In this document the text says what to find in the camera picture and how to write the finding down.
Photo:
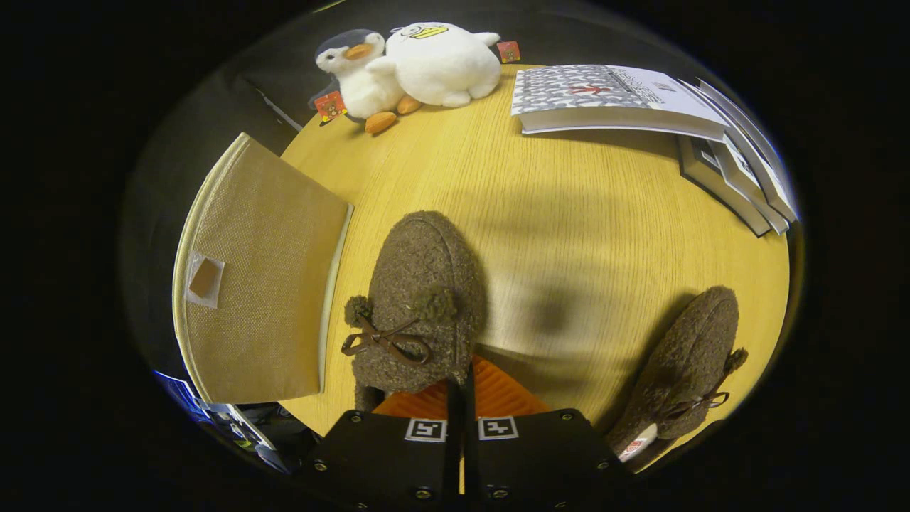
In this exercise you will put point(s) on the white book with blue photo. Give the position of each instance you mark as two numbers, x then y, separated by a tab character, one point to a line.
739	181

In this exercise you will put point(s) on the grey patterned book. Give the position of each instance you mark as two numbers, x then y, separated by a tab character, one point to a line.
590	89

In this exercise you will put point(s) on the penguin plush toy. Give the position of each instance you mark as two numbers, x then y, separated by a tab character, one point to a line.
362	82

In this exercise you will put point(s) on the beige fabric storage box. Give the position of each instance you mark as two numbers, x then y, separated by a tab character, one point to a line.
270	284

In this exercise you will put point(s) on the blue printed sheet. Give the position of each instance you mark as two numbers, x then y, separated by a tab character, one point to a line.
178	392

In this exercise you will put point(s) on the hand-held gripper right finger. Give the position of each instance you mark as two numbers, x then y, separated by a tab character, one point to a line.
547	462

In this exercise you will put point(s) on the dark grey book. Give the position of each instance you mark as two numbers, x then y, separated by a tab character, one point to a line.
711	181

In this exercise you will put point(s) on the brown fuzzy shoe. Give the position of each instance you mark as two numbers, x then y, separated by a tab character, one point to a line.
689	355
426	270

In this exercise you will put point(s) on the white duck plush toy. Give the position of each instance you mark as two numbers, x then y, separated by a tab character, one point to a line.
441	67

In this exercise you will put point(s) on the white book with dark photo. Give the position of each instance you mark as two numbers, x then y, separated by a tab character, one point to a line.
761	153

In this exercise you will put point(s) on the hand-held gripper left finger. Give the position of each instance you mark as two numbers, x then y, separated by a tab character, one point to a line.
391	462

